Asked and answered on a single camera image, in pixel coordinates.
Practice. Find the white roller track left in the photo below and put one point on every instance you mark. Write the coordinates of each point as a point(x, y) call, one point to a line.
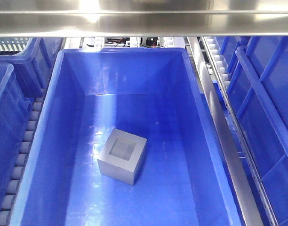
point(21, 160)

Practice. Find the blue bin back left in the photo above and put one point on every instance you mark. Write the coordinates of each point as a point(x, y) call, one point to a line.
point(33, 61)

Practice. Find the gray square base block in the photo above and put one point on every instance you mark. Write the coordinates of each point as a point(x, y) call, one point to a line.
point(122, 156)

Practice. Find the blue bin left of target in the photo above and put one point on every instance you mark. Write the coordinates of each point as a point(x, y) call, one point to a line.
point(14, 113)

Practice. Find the steel shelf beam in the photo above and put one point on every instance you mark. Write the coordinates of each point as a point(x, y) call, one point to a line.
point(89, 18)

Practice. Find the steel divider rail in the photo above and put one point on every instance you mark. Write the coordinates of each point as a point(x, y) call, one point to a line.
point(248, 207)

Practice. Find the blue bin right tilted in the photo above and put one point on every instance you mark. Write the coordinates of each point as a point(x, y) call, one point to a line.
point(258, 93)

